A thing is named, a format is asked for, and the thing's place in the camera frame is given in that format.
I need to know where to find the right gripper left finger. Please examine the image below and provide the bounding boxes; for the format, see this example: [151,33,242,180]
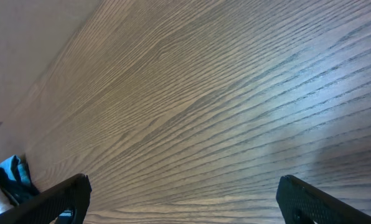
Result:
[0,174,92,224]

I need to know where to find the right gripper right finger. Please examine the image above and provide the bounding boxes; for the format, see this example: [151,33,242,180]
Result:
[276,175,371,224]

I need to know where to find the light blue printed t-shirt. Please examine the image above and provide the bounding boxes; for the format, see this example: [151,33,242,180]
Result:
[0,155,40,206]

